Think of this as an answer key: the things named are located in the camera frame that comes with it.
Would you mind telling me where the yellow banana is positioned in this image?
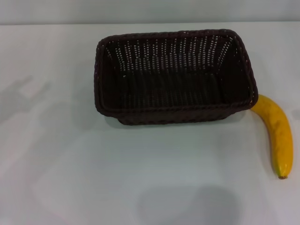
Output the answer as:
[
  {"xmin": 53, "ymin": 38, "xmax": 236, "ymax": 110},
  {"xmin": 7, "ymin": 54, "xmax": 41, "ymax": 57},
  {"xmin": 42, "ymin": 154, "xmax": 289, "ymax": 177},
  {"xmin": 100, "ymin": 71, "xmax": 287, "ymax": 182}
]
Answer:
[{"xmin": 250, "ymin": 93, "xmax": 293, "ymax": 180}]

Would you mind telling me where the dark brown woven basket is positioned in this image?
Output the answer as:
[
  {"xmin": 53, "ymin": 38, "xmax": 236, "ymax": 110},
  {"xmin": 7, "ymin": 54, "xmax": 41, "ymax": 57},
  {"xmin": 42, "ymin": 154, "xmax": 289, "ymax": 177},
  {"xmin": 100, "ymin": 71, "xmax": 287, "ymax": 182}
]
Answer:
[{"xmin": 93, "ymin": 28, "xmax": 259, "ymax": 126}]

